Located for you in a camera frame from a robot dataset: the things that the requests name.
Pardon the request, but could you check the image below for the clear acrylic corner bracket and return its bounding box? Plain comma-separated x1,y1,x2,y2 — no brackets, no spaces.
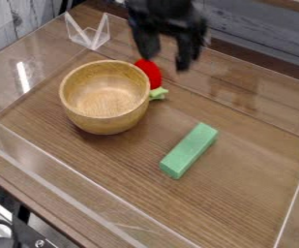
64,13,109,50

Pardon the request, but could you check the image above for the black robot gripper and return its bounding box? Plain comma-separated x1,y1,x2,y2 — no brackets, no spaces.
125,0,208,72

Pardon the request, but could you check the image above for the black table leg bracket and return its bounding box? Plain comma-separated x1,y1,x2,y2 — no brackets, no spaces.
12,203,62,248

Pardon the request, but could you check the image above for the red plush strawberry toy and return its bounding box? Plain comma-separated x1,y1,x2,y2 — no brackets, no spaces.
134,59,168,100

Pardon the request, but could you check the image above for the clear acrylic tray wall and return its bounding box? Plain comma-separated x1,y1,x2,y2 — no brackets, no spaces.
0,124,198,248

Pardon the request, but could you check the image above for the brown wooden bowl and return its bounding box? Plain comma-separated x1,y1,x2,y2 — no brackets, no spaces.
58,60,149,135

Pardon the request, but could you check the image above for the green rectangular block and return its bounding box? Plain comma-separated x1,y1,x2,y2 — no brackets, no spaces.
158,123,218,179

